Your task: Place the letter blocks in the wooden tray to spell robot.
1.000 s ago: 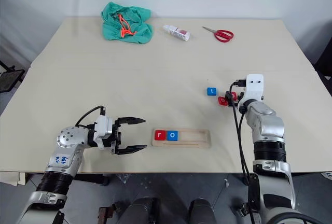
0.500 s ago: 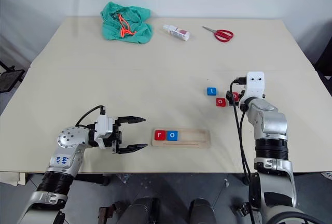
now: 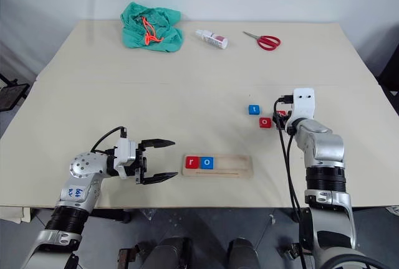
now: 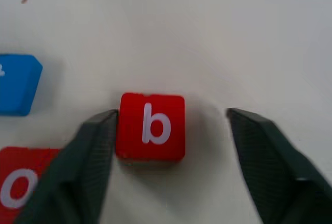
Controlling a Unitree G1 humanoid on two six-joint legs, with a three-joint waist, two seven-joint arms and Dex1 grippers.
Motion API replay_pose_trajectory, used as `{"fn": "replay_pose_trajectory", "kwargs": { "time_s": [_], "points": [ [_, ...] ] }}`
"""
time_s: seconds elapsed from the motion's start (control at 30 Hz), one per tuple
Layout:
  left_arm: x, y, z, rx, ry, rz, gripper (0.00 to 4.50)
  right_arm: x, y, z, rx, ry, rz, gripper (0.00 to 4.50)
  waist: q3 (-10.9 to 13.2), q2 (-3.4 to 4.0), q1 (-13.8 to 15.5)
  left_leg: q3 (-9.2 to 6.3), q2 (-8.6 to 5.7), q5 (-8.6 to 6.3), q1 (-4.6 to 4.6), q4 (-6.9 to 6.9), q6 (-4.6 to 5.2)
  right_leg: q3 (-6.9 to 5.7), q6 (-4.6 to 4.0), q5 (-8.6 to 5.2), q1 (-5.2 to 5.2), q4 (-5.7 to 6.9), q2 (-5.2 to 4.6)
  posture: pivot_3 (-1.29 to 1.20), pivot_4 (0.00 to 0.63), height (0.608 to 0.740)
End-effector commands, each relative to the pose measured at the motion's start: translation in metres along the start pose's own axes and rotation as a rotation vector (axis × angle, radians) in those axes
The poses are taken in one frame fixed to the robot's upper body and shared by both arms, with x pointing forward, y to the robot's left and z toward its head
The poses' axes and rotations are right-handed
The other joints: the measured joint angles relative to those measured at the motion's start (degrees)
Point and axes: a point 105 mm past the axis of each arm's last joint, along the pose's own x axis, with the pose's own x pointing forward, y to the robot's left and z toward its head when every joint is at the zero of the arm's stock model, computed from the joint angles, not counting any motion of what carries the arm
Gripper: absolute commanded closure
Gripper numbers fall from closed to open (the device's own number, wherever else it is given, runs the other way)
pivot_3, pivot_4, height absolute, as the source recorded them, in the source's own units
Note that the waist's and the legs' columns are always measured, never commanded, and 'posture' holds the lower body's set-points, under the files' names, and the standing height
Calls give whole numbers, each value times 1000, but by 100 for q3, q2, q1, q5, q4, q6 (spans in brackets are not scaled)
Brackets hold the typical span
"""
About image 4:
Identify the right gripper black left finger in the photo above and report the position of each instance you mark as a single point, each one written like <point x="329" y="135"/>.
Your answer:
<point x="75" y="172"/>

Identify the blue letter t block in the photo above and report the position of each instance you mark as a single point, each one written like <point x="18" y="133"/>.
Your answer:
<point x="18" y="89"/>

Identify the red letter o block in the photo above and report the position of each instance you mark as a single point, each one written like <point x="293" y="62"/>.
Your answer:
<point x="18" y="159"/>

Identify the red letter b block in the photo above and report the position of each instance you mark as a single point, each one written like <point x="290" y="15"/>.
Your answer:
<point x="129" y="136"/>

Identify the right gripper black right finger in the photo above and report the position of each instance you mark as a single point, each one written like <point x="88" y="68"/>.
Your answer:
<point x="275" y="172"/>

